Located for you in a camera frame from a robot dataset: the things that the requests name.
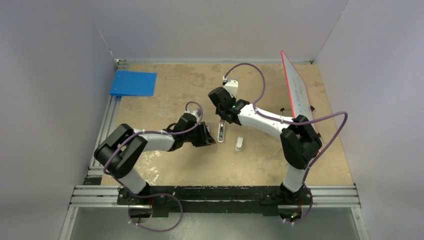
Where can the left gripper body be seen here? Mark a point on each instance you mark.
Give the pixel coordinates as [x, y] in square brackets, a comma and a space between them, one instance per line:
[195, 136]

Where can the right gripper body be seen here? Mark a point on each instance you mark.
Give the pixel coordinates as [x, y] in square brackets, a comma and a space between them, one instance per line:
[220, 113]

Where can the white stapler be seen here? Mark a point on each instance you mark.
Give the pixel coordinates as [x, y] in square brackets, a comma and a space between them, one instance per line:
[221, 131]

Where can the small white staple remover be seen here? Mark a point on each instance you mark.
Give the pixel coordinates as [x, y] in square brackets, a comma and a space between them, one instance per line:
[239, 143]

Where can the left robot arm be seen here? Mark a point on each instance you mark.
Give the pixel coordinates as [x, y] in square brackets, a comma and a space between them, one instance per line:
[121, 150]

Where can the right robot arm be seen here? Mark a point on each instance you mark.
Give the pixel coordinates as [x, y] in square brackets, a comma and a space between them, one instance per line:
[299, 140]

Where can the red framed whiteboard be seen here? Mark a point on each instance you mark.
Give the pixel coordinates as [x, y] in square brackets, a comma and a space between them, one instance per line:
[298, 96]

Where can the blue plastic board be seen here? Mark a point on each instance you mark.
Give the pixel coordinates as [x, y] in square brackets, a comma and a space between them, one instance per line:
[133, 83]

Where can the whiteboard metal stand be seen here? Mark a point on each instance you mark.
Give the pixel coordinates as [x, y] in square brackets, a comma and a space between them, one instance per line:
[311, 108]

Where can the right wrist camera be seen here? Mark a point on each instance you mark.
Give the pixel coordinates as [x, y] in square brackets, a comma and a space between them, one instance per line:
[231, 86]

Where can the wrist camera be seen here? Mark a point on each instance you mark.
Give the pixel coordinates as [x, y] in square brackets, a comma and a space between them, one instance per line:
[231, 86]
[197, 113]

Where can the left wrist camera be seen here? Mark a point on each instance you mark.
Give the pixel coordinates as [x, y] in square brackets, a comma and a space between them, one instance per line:
[197, 113]

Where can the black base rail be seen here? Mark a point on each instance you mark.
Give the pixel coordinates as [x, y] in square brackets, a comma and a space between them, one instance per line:
[267, 200]

